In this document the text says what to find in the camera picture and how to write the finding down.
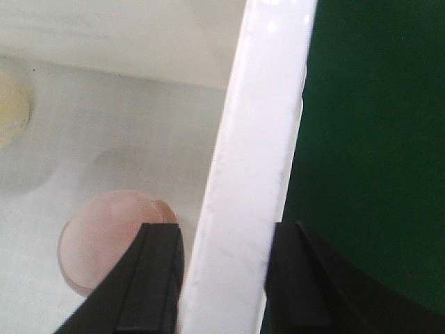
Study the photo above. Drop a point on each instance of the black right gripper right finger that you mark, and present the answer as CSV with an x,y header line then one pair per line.
x,y
311,288

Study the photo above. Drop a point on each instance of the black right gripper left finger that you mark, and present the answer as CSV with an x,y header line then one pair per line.
x,y
141,293

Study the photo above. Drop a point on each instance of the pink soft ball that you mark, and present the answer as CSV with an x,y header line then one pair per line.
x,y
100,231

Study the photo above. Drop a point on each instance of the white plastic tote box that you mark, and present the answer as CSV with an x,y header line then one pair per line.
x,y
195,102

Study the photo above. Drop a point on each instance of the cream soft ball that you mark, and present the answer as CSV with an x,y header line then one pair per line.
x,y
15,107

